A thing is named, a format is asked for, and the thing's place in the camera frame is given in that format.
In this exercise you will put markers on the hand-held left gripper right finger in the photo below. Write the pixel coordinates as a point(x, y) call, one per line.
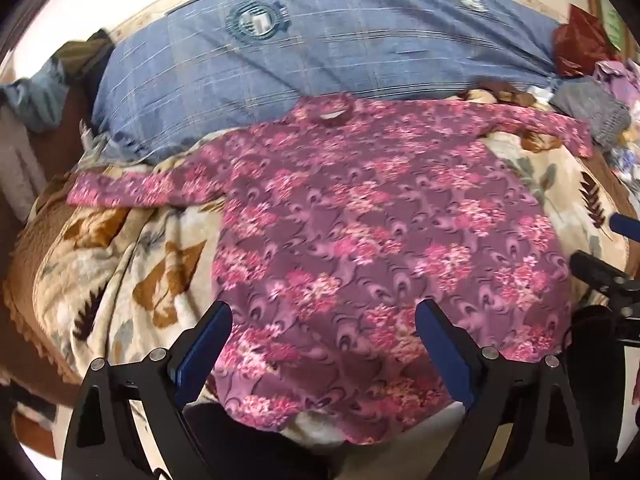
point(442, 345)

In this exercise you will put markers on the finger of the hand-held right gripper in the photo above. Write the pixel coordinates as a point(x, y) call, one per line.
point(625, 224)
point(595, 267)

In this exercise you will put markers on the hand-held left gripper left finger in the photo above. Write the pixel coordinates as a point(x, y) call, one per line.
point(207, 340)

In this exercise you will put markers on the pink floral shirt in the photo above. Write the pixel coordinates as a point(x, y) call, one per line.
point(350, 240)

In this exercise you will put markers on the cream leaf print blanket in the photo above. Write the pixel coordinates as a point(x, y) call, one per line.
point(130, 260)

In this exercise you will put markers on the grey knitted cloth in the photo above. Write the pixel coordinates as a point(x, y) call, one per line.
point(592, 105)

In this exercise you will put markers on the purple printed cloth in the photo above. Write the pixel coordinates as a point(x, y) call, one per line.
point(620, 77)

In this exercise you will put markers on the dark red cloth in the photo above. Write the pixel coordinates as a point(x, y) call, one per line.
point(580, 42)

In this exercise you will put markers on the clear plastic wrapper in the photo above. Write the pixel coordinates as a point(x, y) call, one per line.
point(92, 142)

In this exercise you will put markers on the blue plaid pillow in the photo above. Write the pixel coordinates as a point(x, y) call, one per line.
point(310, 60)

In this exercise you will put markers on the light blue cloth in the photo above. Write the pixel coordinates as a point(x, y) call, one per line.
point(32, 97)

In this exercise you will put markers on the olive green cloth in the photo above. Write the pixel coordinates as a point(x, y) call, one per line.
point(82, 55)

